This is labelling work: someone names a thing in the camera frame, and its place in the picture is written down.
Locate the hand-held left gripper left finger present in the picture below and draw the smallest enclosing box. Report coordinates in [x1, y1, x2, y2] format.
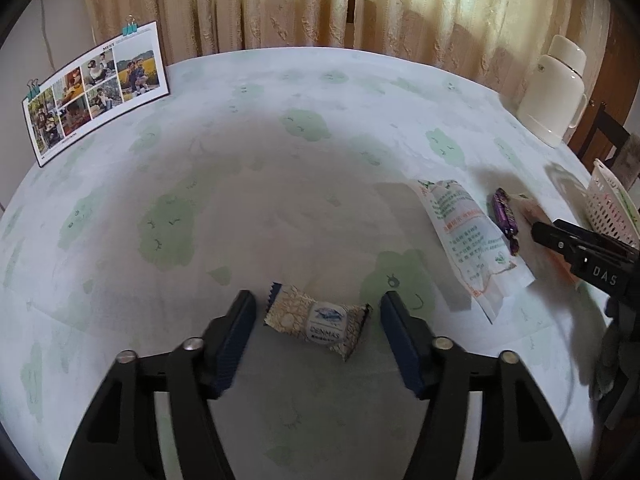
[59, 289, 257, 480]

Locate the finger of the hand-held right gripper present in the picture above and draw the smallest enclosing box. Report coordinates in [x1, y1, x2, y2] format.
[531, 222, 601, 281]
[552, 218, 640, 256]

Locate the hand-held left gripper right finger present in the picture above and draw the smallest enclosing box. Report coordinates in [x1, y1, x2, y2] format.
[380, 291, 583, 480]

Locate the white perforated plastic basket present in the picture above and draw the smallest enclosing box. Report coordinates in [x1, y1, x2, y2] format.
[585, 159, 640, 238]

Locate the clear orange cracker packet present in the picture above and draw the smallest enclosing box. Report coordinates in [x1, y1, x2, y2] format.
[515, 195, 593, 288]

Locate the beige patterned candy packet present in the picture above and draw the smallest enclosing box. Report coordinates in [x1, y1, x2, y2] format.
[263, 282, 374, 362]

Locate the person's right hand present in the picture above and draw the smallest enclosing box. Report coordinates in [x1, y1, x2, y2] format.
[591, 324, 627, 400]

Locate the purple candy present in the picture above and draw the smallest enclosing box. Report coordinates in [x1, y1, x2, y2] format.
[492, 188, 521, 256]

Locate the white pouch with green print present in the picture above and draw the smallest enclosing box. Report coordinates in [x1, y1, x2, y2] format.
[411, 178, 536, 322]

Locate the dark wooden chair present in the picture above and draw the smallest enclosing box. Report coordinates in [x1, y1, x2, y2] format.
[567, 102, 632, 171]

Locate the white thermos jug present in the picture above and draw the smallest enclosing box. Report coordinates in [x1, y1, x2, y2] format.
[516, 35, 588, 148]

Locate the white green printed tablecloth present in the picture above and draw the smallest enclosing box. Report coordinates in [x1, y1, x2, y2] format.
[0, 47, 640, 480]

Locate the brown wooden door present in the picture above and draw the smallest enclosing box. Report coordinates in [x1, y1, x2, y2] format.
[587, 0, 640, 131]

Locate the photo calendar card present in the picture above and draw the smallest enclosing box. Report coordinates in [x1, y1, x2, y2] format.
[22, 21, 171, 168]

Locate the beige patterned curtain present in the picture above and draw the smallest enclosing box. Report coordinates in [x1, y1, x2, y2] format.
[82, 0, 613, 96]

